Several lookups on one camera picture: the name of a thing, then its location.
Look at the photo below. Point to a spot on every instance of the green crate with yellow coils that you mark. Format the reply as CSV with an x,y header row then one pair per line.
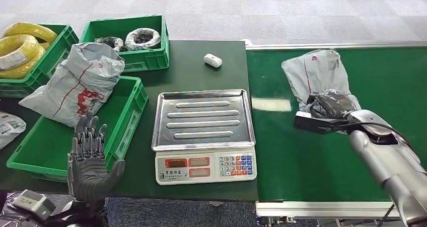
x,y
42,71

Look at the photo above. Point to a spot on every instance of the small white plastic device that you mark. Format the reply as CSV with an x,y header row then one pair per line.
x,y
212,60

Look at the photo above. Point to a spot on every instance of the green crate with wrapped coils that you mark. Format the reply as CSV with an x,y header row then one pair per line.
x,y
145,61

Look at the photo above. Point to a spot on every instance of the white electronic weighing scale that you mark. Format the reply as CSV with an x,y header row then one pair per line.
x,y
203,118

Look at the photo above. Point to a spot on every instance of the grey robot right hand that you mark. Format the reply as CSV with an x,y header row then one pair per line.
x,y
330,105

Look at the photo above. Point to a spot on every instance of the large grey mailer package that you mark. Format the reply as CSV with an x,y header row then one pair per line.
x,y
76,82

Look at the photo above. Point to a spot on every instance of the grey mailer package red stripe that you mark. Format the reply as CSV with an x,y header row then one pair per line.
x,y
317,72

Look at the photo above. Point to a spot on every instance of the green conveyor belt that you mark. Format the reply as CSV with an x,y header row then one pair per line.
x,y
383,78

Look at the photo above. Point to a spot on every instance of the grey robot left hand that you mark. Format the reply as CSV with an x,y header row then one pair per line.
x,y
86,178

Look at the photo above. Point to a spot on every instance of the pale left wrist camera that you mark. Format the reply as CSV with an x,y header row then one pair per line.
x,y
33,203

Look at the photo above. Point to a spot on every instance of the small grey mailer package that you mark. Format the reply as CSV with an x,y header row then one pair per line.
x,y
9,127

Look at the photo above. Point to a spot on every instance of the large empty green crate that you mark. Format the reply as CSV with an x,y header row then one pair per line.
x,y
43,145

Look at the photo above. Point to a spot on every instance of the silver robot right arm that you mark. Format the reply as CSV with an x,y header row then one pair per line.
x,y
390,165

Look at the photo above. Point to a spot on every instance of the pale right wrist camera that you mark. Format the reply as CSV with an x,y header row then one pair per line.
x,y
313,123

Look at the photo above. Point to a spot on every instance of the dark green table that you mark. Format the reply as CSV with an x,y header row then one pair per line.
x,y
200,78

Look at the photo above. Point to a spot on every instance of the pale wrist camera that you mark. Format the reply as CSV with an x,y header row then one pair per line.
x,y
33,203
313,123

